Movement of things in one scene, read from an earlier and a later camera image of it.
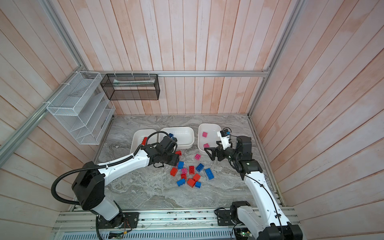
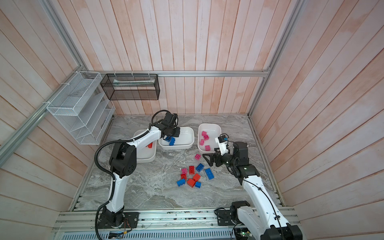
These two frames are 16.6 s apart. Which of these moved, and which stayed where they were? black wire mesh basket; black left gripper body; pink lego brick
Moved: black left gripper body
Stayed: pink lego brick; black wire mesh basket
